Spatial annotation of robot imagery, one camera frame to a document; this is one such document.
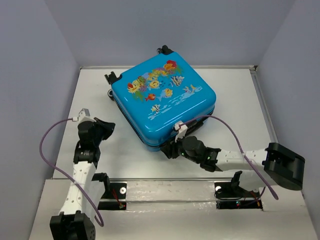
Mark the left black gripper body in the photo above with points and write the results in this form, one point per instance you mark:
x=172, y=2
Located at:
x=97, y=139

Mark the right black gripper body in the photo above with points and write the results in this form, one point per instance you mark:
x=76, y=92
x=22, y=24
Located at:
x=182, y=151

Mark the blue hard-shell suitcase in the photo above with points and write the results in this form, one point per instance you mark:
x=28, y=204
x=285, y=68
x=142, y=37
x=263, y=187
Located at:
x=158, y=93

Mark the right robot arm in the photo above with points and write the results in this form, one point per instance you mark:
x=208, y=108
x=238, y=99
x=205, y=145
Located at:
x=274, y=165

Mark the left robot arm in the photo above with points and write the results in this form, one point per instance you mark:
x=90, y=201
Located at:
x=79, y=214

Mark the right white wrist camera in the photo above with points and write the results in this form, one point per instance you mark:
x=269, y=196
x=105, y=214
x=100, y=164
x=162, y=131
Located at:
x=180, y=129

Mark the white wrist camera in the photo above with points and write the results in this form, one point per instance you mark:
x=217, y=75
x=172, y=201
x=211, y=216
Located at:
x=84, y=115
x=180, y=129

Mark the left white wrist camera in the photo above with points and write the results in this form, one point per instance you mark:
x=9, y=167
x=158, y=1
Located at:
x=84, y=115

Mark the aluminium table rail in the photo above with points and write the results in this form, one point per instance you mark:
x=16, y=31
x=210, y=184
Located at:
x=172, y=179

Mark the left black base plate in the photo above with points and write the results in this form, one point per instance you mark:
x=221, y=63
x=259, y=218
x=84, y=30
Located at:
x=115, y=198

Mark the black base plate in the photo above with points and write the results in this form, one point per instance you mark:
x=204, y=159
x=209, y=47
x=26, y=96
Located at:
x=115, y=198
x=228, y=198

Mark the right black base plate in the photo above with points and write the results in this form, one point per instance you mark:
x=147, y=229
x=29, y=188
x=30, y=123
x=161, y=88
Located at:
x=228, y=198

